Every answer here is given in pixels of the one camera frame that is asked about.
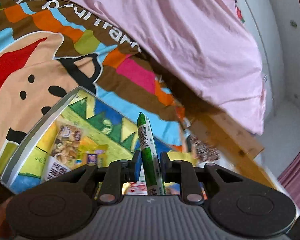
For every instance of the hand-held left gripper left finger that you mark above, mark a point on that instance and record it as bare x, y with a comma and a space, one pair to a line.
137, 166

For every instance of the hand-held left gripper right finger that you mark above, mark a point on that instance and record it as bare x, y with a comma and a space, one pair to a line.
165, 166

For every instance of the green snack stick packet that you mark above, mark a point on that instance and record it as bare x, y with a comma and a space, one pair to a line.
148, 152

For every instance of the red white snack packet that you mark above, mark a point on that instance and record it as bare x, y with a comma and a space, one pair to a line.
136, 187

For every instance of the yellow snack bag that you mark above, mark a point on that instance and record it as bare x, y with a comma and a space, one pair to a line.
66, 142

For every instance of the pink bed sheet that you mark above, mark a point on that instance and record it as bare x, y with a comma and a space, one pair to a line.
180, 42

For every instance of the pink curtain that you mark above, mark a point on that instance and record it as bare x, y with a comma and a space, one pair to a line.
295, 175

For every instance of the colourful printed blanket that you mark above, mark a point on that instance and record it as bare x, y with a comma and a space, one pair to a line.
52, 55

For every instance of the wooden bed frame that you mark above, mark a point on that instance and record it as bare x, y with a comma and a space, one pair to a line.
230, 142

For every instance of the red wall decoration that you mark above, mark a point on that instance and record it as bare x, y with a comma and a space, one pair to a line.
240, 13

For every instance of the white wall socket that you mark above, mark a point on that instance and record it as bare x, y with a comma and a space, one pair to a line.
293, 24

